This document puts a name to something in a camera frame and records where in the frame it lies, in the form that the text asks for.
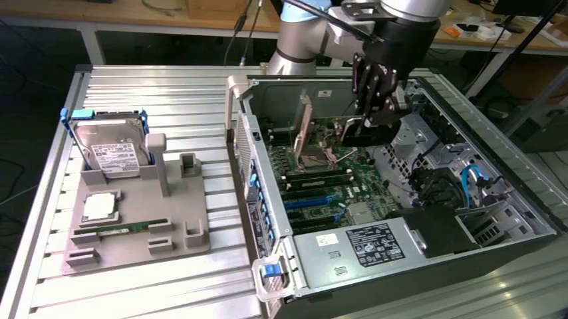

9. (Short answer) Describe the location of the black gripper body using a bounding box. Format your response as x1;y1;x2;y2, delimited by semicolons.
360;17;442;82

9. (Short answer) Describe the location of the black graphics card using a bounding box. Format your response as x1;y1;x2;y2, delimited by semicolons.
291;94;396;158

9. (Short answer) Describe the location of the blue expansion slot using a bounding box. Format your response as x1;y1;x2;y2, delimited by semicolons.
281;195;334;210

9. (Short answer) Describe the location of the orange and white box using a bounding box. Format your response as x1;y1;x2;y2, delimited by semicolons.
442;22;511;41

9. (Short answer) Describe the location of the metal disk bay cage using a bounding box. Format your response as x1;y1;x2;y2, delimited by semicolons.
374;111;466;187

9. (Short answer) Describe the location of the black monitor stand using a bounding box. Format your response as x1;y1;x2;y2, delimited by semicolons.
490;0;550;34

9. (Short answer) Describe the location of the CPU socket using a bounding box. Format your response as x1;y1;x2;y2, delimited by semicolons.
295;148;332;173

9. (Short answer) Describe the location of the black slanted pole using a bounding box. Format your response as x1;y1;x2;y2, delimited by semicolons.
460;0;561;99

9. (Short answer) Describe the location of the black installed RAM stick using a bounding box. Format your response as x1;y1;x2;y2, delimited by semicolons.
283;172;352;189

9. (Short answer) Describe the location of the green motherboard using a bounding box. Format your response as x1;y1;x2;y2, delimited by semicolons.
264;116;402;235

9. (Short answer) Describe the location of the silver chipset heatsink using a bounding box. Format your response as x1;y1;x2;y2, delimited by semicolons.
347;202;379;224

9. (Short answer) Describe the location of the black box on floor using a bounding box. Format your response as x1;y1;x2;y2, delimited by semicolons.
509;105;568;154

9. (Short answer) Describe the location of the grey power supply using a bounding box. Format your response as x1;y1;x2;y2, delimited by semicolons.
291;217;427;290

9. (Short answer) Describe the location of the black open PC case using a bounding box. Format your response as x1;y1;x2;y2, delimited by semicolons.
224;74;568;319

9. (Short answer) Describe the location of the silver hard disk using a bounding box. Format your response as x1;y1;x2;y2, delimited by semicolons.
72;118;148;179

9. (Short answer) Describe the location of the green RAM stick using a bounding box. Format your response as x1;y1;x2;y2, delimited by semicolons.
73;221;170;236

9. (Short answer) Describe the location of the silver CPU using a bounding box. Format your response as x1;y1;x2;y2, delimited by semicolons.
80;193;118;223

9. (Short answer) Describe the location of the grey parts rack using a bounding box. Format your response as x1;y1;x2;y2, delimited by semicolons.
60;132;212;276

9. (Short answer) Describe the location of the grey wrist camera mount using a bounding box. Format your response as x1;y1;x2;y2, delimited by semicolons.
321;2;398;56

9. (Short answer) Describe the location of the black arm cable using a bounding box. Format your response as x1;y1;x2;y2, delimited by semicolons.
281;0;386;45

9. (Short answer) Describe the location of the light blue data wire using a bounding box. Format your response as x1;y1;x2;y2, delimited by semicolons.
459;158;483;209

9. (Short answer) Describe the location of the black power wire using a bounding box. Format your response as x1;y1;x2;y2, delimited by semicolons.
474;175;513;205

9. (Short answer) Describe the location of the wooden desk white frame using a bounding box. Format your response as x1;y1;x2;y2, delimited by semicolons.
0;0;568;100

